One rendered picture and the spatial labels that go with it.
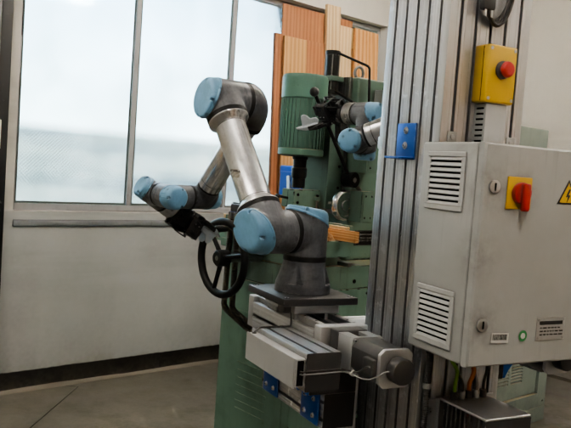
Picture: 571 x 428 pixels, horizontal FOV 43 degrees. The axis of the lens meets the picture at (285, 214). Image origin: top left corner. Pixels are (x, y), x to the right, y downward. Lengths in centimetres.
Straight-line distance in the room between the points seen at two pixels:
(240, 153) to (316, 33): 270
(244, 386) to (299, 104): 109
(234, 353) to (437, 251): 142
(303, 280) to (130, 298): 211
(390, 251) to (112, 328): 231
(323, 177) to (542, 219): 135
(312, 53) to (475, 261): 310
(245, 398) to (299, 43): 228
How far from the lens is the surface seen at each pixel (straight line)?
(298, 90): 276
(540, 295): 170
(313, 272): 194
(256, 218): 183
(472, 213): 157
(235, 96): 204
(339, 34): 468
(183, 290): 412
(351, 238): 261
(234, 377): 292
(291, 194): 279
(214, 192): 232
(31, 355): 377
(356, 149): 230
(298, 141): 275
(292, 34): 446
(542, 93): 483
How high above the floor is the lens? 115
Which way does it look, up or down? 4 degrees down
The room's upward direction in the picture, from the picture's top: 4 degrees clockwise
